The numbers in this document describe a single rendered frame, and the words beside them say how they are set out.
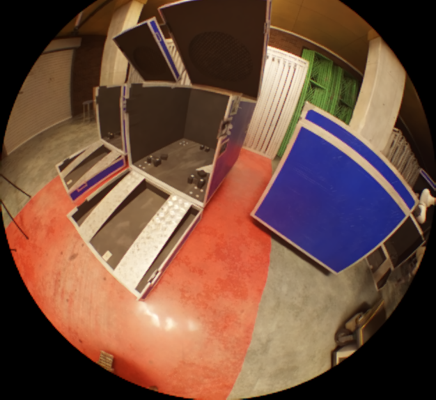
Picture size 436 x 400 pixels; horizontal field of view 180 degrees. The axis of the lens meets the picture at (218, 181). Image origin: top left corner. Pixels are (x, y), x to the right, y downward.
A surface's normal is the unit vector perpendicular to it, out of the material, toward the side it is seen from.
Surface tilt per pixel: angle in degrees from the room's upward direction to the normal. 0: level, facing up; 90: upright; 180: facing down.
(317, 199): 90
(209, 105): 90
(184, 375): 0
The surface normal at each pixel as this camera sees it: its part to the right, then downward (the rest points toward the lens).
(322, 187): -0.62, 0.36
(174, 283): 0.22, -0.77
